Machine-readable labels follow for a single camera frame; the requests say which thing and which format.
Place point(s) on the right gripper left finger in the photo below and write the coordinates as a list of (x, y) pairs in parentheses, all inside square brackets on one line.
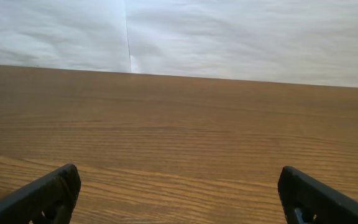
[(48, 196)]

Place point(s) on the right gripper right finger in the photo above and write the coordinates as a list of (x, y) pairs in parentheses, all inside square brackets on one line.
[(306, 196)]

